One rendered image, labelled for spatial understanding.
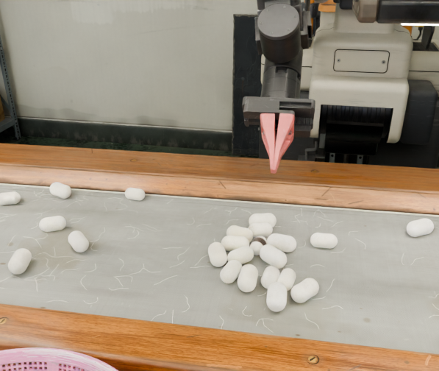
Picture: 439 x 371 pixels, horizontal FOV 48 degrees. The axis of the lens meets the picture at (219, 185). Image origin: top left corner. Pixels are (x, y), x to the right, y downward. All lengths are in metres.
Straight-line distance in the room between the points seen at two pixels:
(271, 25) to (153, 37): 2.13
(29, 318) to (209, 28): 2.30
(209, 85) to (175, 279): 2.23
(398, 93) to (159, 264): 0.76
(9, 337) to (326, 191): 0.47
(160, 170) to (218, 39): 1.95
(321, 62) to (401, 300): 0.74
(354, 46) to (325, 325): 0.79
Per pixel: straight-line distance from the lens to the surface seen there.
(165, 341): 0.49
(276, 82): 0.73
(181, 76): 2.81
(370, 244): 0.68
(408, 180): 0.81
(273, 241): 0.64
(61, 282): 0.63
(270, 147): 0.69
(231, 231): 0.65
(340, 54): 1.22
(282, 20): 0.71
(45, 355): 0.50
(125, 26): 2.86
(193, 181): 0.78
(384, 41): 1.22
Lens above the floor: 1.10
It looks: 27 degrees down
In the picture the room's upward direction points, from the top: 1 degrees counter-clockwise
